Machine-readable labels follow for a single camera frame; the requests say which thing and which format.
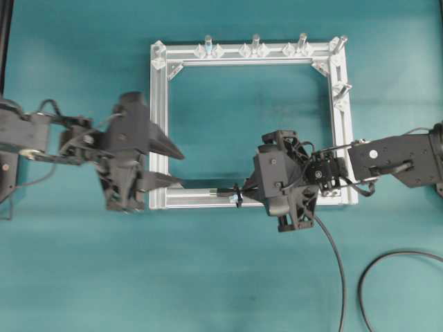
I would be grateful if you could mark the clear peg right side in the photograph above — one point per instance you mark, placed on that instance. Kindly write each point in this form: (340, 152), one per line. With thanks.
(340, 90)

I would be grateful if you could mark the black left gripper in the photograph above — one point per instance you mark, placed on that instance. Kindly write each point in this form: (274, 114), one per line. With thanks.
(123, 149)

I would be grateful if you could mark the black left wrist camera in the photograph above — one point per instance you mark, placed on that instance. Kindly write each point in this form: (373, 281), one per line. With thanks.
(136, 98)

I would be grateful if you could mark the black zip tie loop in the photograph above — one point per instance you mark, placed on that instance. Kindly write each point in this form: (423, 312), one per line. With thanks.
(237, 197)

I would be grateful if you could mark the clear peg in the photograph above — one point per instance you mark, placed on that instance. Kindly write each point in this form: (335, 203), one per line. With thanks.
(255, 44)
(340, 90)
(208, 45)
(302, 43)

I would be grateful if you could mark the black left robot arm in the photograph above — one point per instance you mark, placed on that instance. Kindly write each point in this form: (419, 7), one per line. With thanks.
(49, 138)

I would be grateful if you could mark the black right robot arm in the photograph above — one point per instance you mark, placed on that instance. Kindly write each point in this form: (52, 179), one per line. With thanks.
(415, 159)

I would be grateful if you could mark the silver aluminium extrusion frame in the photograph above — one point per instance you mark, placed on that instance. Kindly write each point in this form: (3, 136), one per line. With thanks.
(217, 109)

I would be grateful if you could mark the clear peg corner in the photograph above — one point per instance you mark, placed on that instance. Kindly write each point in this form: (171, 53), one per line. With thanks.
(341, 42)

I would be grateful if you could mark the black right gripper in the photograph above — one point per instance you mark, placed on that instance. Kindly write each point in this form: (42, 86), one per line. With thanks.
(280, 181)

